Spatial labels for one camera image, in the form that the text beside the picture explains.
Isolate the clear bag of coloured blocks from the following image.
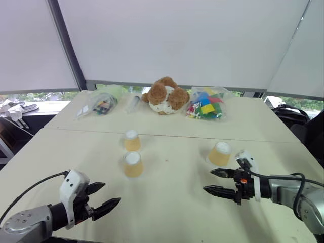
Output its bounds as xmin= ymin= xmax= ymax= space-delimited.
xmin=185 ymin=86 xmax=228 ymax=123

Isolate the clear bag of small parts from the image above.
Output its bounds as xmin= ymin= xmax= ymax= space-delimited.
xmin=74 ymin=85 xmax=124 ymax=120

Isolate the grey slipper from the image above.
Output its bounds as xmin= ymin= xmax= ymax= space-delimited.
xmin=20 ymin=103 xmax=40 ymax=113

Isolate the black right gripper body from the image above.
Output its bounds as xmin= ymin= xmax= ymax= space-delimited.
xmin=233 ymin=168 xmax=257 ymax=206

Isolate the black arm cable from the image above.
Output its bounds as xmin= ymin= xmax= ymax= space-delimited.
xmin=247 ymin=170 xmax=324 ymax=219
xmin=0 ymin=170 xmax=70 ymax=224

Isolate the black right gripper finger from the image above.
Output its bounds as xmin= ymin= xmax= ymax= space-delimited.
xmin=202 ymin=185 xmax=239 ymax=203
xmin=210 ymin=169 xmax=237 ymax=181

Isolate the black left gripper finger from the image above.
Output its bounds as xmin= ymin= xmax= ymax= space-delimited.
xmin=91 ymin=197 xmax=122 ymax=221
xmin=87 ymin=182 xmax=106 ymax=196

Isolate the white vehicle outside window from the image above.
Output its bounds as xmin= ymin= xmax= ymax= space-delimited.
xmin=264 ymin=95 xmax=286 ymax=109

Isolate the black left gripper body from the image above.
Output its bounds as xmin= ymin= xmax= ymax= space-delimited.
xmin=72 ymin=186 xmax=96 ymax=225

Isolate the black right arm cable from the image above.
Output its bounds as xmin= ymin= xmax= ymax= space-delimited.
xmin=247 ymin=170 xmax=324 ymax=219

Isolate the black backpack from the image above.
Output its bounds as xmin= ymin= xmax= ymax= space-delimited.
xmin=271 ymin=104 xmax=311 ymax=125

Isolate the brown and white plush bear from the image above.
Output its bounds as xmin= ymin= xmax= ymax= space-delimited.
xmin=141 ymin=76 xmax=191 ymax=115

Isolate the black chair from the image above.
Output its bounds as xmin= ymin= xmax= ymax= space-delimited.
xmin=290 ymin=109 xmax=324 ymax=164

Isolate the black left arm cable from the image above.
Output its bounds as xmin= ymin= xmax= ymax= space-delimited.
xmin=0 ymin=170 xmax=70 ymax=224

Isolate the white plastic object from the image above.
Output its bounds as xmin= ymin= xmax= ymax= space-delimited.
xmin=7 ymin=104 xmax=30 ymax=129

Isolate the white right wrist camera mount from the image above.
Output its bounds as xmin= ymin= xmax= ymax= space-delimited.
xmin=234 ymin=150 xmax=262 ymax=203

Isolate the grey window frame post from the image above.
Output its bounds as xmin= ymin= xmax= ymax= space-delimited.
xmin=46 ymin=0 xmax=87 ymax=91

